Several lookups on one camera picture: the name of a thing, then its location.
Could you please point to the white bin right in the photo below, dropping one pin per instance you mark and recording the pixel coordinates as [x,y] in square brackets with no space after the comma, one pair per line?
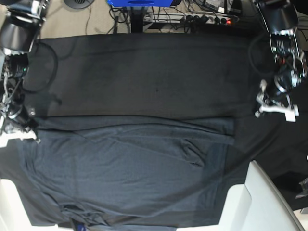
[257,205]

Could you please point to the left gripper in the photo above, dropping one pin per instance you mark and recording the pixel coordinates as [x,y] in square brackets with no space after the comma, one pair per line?
[273,98]

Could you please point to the white bin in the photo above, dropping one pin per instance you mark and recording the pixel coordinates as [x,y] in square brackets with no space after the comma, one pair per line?
[257,205]
[13,216]

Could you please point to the white camera on left wrist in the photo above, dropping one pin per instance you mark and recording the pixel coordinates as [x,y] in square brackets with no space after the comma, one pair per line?
[289,112]

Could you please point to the white bin left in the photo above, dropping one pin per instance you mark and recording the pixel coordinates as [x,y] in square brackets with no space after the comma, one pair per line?
[13,216]

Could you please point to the dark grey T-shirt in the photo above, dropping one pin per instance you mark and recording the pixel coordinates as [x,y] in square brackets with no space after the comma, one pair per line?
[130,172]

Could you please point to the blue box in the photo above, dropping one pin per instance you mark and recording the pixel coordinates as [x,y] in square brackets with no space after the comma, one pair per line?
[143,3]

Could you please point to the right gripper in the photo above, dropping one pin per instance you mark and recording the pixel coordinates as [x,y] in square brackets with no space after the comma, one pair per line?
[16,123]

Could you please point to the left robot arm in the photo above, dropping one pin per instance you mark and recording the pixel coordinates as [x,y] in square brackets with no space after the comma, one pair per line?
[281,23]

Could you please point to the round black floor base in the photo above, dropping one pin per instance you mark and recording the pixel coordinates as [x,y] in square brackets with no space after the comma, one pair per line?
[78,4]

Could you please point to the black table cloth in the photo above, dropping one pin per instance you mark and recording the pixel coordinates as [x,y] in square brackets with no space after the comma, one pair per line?
[173,76]

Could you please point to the black power strip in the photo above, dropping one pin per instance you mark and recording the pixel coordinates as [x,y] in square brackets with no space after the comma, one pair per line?
[203,19]

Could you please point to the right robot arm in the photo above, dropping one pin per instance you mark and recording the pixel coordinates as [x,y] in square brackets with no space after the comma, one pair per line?
[22,24]

